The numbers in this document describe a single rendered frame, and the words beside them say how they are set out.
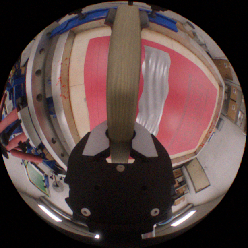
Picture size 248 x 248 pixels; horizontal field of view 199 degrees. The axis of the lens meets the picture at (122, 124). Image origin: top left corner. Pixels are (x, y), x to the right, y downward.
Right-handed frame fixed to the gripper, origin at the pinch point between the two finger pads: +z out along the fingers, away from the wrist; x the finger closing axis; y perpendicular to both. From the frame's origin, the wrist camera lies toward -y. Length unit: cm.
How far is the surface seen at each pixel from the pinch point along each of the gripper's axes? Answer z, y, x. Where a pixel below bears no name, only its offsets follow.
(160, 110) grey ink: 5.0, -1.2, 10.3
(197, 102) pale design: 5.3, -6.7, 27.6
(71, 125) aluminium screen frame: 3.2, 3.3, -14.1
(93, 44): 5.3, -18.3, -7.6
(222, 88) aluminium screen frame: 3, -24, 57
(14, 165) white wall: -103, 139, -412
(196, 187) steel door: -81, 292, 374
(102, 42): 5.3, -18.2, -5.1
